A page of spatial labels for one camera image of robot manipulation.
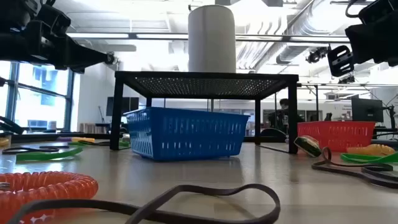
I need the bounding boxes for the orange spiral coil band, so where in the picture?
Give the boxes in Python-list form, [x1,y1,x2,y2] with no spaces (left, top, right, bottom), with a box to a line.
[0,170,100,224]

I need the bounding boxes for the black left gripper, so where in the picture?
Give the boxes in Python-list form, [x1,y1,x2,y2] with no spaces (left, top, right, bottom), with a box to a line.
[0,20,108,74]

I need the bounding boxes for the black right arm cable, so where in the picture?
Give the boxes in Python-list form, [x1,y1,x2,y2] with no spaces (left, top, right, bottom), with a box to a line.
[345,0,364,19]

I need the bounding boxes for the green rubber band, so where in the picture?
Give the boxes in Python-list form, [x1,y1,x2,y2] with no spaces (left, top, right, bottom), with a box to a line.
[340,151,398,164]
[15,146,84,162]
[67,141,110,148]

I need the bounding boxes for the green yellow snack packet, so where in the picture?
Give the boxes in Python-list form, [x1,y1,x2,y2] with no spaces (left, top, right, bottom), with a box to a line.
[294,135,323,158]

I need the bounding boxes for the large dark-framed window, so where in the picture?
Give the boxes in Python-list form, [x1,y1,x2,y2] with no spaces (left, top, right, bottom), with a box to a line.
[0,60,77,133]

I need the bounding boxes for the black office chair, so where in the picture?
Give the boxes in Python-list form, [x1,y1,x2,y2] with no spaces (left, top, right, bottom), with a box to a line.
[260,128,287,143]

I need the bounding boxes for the black perforated metal riser stand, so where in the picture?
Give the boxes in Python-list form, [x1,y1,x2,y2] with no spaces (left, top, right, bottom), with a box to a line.
[109,70,299,155]

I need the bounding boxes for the blue plastic basket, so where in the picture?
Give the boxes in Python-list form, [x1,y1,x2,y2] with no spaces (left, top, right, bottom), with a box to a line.
[123,106,251,162]

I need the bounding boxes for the person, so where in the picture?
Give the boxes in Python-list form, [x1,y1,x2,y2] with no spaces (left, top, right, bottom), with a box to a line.
[269,98,305,134]

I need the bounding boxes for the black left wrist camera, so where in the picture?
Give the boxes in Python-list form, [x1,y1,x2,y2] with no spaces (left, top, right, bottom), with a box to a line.
[35,3,72,35]

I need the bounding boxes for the long ceiling light bar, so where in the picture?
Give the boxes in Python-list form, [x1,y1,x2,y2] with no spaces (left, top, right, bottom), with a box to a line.
[67,30,351,44]

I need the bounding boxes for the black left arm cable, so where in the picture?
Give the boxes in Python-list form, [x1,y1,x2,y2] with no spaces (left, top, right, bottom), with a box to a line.
[0,115,25,135]

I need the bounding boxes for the red plastic basket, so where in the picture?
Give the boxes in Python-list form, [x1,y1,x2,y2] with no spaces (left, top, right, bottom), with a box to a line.
[297,121,376,152]

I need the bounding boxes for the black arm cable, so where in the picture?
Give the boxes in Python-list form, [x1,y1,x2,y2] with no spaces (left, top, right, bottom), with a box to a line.
[345,0,364,19]
[0,115,25,135]

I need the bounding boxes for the black ceiling spotlight cluster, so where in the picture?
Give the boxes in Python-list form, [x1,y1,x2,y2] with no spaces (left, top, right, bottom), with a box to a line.
[305,45,333,65]

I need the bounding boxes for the black computer monitor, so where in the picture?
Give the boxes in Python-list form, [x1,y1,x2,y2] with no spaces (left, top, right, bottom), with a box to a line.
[351,97,384,123]

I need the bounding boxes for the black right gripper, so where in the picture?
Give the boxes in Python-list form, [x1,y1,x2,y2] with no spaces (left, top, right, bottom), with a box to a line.
[326,18,398,78]

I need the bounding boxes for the black rubber band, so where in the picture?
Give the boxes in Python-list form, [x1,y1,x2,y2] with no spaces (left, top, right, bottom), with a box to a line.
[6,183,282,224]
[312,146,398,189]
[2,145,70,155]

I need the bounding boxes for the small black ceiling spotlight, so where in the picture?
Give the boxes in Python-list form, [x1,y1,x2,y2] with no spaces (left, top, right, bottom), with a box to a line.
[338,75,356,85]

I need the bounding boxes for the wooden boxes row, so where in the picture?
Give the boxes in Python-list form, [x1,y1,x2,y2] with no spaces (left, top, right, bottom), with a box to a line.
[79,123,110,134]

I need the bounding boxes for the black wall screen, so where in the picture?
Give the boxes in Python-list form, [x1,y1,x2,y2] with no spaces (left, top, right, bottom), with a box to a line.
[106,96,140,117]

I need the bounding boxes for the white translucent cylinder container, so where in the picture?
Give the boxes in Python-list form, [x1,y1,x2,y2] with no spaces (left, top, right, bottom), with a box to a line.
[187,4,237,74]

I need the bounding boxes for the black metal rack frame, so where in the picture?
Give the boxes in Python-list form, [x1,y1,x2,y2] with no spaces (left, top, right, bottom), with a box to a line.
[298,82,320,123]

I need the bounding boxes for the black aluminium table frame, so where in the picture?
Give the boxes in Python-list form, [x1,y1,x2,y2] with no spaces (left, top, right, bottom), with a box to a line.
[0,132,398,149]

